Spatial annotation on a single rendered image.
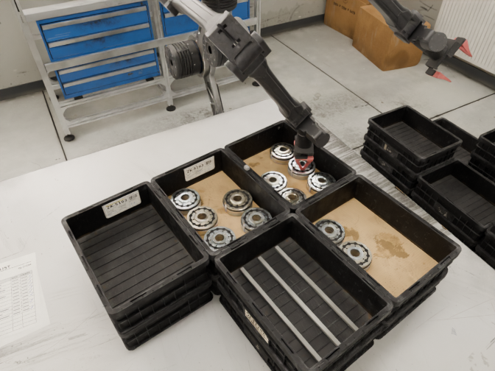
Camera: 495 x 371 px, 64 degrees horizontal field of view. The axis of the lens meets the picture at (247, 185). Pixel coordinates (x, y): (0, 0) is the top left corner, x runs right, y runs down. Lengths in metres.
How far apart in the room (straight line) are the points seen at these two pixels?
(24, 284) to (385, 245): 1.19
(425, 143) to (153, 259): 1.66
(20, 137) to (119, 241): 2.28
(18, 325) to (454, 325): 1.33
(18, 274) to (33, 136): 2.04
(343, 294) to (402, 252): 0.26
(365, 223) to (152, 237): 0.71
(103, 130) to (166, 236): 2.09
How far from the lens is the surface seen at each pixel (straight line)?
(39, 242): 1.63
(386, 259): 1.31
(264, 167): 1.53
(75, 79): 3.12
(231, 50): 0.99
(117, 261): 1.30
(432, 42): 1.38
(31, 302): 1.48
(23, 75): 4.01
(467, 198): 2.32
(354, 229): 1.36
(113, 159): 1.87
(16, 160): 3.29
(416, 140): 2.40
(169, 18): 3.13
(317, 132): 1.31
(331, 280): 1.22
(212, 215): 1.31
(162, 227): 1.35
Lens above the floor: 1.84
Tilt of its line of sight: 44 degrees down
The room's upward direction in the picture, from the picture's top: straight up
